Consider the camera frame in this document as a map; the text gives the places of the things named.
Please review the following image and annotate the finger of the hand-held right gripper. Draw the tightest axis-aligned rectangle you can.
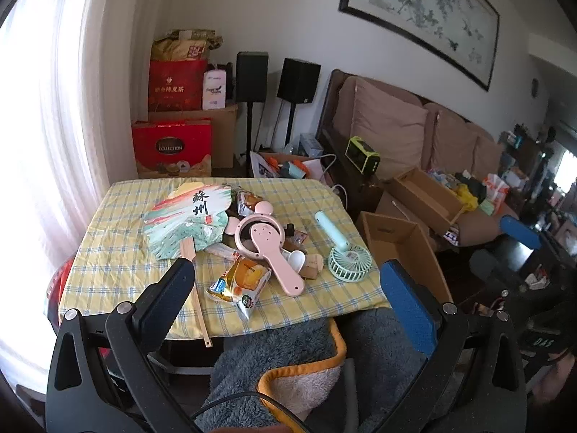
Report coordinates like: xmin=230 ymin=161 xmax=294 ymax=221
xmin=499 ymin=215 xmax=544 ymax=250

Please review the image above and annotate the pink mouse-ear handheld fan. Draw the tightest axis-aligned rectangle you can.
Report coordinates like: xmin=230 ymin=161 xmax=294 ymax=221
xmin=228 ymin=201 xmax=306 ymax=297

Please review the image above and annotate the gold paper bag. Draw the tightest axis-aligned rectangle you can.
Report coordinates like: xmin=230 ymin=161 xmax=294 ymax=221
xmin=151 ymin=29 xmax=223 ymax=63

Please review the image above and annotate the large brown carton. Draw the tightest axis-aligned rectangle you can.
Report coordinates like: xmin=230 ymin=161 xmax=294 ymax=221
xmin=149 ymin=104 xmax=239 ymax=170

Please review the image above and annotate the orange snack packet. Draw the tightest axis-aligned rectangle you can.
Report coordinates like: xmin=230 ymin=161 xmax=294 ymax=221
xmin=206 ymin=257 xmax=272 ymax=321
xmin=232 ymin=189 xmax=264 ymax=217

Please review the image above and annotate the large brown cushion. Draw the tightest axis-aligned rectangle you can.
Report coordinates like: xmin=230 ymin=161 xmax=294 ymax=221
xmin=331 ymin=76 xmax=429 ymax=181

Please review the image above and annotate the red gift bag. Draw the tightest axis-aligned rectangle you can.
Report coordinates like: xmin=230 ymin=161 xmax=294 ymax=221
xmin=148 ymin=58 xmax=209 ymax=113

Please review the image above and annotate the dark green cloth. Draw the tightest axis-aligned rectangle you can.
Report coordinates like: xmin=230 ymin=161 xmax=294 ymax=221
xmin=455 ymin=171 xmax=488 ymax=199

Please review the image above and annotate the white printed leaflet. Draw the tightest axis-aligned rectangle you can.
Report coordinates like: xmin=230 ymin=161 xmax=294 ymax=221
xmin=250 ymin=151 xmax=278 ymax=179

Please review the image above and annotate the white and pink box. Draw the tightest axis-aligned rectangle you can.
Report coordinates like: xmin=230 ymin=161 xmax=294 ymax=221
xmin=202 ymin=70 xmax=227 ymax=110

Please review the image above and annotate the shallow cardboard box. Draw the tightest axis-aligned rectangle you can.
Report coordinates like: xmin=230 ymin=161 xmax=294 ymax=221
xmin=388 ymin=167 xmax=465 ymax=235

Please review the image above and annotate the painted paper hand fan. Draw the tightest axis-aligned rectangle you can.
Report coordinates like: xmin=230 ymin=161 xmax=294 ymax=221
xmin=143 ymin=180 xmax=235 ymax=348

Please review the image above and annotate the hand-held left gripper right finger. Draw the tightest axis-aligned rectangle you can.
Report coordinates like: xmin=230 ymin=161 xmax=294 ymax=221
xmin=381 ymin=259 xmax=528 ymax=433

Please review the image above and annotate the red gift box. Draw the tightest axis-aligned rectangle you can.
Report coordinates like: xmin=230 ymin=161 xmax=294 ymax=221
xmin=132 ymin=118 xmax=212 ymax=179

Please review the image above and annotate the small brown cushion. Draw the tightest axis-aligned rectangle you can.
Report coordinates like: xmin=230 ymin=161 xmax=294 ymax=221
xmin=471 ymin=133 xmax=506 ymax=181
xmin=430 ymin=108 xmax=481 ymax=176

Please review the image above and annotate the black speaker on stand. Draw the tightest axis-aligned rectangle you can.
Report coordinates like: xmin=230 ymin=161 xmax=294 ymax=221
xmin=266 ymin=58 xmax=322 ymax=149
xmin=235 ymin=52 xmax=269 ymax=176

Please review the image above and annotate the white sheer curtain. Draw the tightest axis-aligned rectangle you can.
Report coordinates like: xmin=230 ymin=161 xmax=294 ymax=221
xmin=0 ymin=0 xmax=172 ymax=371

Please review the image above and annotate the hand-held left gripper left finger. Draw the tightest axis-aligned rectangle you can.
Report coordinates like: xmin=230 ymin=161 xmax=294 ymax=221
xmin=45 ymin=258 xmax=195 ymax=433

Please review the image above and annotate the light blue hair dryer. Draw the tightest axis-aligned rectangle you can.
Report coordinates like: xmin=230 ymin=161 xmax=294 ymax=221
xmin=282 ymin=160 xmax=312 ymax=181

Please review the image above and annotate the deep cardboard box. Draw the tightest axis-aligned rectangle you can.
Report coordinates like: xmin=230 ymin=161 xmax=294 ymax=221
xmin=356 ymin=211 xmax=454 ymax=310

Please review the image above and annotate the mint green handheld fan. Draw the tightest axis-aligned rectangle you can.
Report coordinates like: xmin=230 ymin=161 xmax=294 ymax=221
xmin=314 ymin=210 xmax=374 ymax=283

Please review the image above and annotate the framed ink painting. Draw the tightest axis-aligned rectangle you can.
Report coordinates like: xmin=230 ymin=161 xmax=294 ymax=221
xmin=339 ymin=0 xmax=501 ymax=93

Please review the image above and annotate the yellow plaid tablecloth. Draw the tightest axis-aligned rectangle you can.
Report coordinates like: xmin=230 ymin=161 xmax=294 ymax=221
xmin=58 ymin=177 xmax=393 ymax=339

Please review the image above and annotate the brown sofa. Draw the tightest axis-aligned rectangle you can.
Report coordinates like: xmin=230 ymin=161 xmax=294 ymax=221
xmin=316 ymin=69 xmax=533 ymax=253

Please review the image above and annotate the orange and white bag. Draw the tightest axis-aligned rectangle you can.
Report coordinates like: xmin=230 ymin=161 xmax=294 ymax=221
xmin=482 ymin=174 xmax=510 ymax=213

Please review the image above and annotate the green portable radio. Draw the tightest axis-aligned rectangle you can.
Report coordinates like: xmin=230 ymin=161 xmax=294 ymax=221
xmin=345 ymin=136 xmax=380 ymax=176

